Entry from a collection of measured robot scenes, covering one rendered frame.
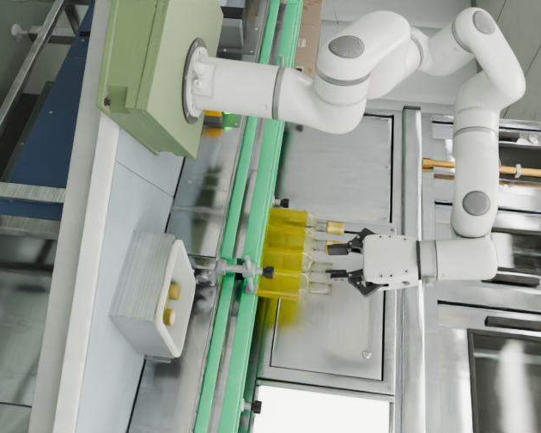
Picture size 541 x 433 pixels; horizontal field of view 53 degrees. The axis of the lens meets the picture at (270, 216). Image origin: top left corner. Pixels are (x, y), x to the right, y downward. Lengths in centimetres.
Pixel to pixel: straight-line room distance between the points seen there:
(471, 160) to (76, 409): 78
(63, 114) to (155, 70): 74
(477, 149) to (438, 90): 520
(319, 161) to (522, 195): 61
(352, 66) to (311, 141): 89
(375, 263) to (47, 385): 60
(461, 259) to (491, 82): 33
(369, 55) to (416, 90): 528
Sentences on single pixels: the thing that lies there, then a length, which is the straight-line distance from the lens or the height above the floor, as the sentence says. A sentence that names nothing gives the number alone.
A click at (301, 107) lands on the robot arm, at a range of 96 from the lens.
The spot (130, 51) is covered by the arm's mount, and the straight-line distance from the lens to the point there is 87.
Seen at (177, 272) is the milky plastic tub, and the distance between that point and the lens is 115.
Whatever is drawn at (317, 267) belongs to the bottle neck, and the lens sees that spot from 134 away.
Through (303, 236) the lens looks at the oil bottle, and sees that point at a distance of 135.
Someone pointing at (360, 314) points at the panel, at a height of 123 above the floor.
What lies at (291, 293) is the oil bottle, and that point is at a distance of 130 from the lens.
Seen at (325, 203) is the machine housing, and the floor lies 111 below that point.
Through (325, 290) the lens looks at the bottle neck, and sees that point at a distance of 131.
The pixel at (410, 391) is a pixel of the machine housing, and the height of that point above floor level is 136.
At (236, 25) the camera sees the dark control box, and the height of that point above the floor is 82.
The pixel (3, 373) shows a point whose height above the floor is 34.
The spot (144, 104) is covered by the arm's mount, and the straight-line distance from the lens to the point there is 83.
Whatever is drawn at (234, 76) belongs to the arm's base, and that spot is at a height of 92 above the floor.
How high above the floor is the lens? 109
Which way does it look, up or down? 5 degrees down
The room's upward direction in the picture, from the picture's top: 96 degrees clockwise
